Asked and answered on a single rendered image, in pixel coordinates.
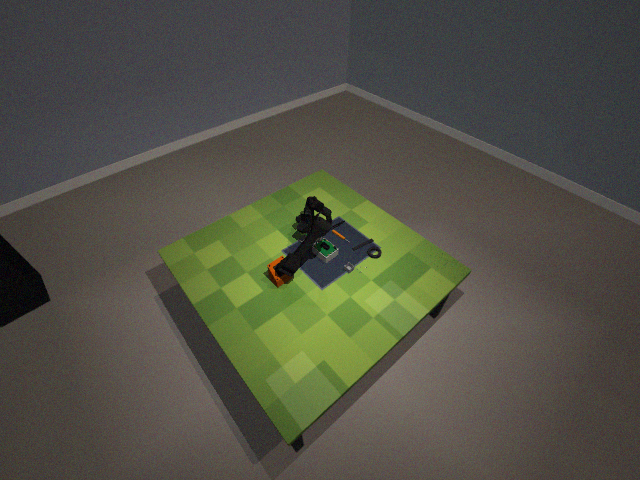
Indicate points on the green circuit board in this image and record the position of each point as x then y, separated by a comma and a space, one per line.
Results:
322, 250

